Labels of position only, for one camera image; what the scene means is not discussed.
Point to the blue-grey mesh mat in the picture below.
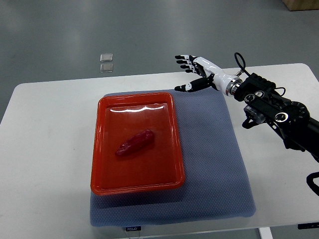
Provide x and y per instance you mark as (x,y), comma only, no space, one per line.
(216,183)

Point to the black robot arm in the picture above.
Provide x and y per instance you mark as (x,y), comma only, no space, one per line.
(290,120)

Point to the upper metal floor plate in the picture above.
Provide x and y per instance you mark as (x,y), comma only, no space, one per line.
(106,57)

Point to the black mat label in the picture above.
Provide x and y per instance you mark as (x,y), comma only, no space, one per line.
(133,229)

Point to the white table leg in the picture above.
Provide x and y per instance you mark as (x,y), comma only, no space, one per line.
(265,233)

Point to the cardboard box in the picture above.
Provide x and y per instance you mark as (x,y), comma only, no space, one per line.
(297,5)

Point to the red pepper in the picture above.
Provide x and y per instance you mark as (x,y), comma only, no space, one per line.
(136,142)

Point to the black table control panel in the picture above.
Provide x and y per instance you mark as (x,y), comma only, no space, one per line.
(308,226)

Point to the red plastic tray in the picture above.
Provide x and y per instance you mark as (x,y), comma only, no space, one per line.
(157,166)

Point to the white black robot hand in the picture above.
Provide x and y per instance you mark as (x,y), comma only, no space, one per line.
(210,76)

